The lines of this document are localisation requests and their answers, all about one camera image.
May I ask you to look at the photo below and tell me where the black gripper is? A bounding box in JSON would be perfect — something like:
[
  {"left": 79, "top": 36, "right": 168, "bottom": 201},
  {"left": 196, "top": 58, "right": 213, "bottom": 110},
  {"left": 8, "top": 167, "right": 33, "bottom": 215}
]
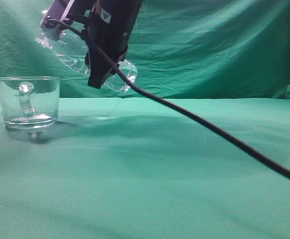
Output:
[{"left": 85, "top": 0, "right": 143, "bottom": 89}]

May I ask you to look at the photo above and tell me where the black cable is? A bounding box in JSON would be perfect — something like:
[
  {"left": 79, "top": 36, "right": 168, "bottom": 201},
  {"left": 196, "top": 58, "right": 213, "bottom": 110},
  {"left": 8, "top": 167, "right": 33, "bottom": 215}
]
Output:
[{"left": 47, "top": 16, "right": 290, "bottom": 186}]

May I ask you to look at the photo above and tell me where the clear glass mug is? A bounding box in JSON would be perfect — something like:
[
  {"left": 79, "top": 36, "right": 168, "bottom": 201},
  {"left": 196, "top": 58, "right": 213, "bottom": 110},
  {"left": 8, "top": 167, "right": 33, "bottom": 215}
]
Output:
[{"left": 0, "top": 76, "right": 61, "bottom": 130}]

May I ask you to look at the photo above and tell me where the clear plastic water bottle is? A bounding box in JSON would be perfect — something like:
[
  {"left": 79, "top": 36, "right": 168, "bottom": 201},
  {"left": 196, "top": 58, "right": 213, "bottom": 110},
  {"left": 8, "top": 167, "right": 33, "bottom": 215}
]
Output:
[{"left": 35, "top": 9, "right": 138, "bottom": 94}]

